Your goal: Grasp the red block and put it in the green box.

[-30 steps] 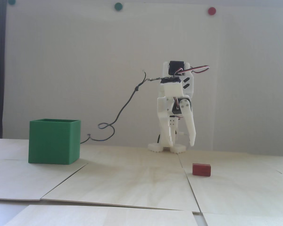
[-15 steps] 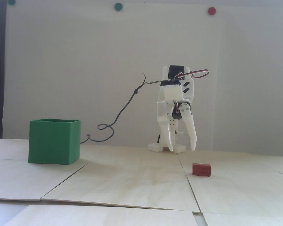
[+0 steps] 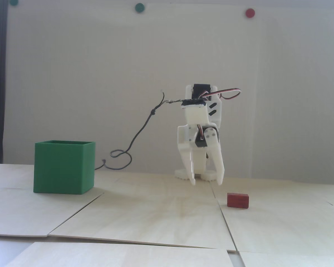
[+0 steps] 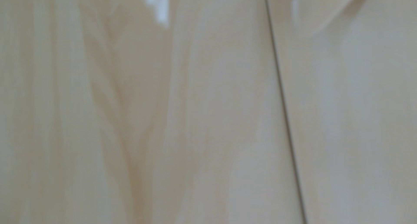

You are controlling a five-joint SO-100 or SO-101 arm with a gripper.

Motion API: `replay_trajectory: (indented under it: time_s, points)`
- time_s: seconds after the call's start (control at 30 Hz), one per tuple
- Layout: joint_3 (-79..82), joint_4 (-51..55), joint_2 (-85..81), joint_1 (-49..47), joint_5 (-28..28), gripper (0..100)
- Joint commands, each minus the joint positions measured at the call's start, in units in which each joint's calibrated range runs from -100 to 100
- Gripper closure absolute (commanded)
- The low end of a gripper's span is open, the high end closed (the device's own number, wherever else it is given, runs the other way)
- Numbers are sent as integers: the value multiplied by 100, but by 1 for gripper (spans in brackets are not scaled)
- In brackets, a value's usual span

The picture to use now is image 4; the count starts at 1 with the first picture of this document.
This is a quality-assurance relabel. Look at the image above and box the light plywood sheet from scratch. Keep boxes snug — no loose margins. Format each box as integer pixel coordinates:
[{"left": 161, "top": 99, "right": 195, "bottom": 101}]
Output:
[
  {"left": 0, "top": 0, "right": 307, "bottom": 224},
  {"left": 265, "top": 0, "right": 417, "bottom": 224}
]

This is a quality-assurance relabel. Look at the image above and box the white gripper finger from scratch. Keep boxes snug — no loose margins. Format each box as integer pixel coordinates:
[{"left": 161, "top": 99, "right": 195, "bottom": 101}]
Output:
[
  {"left": 142, "top": 0, "right": 170, "bottom": 27},
  {"left": 291, "top": 0, "right": 370, "bottom": 36}
]

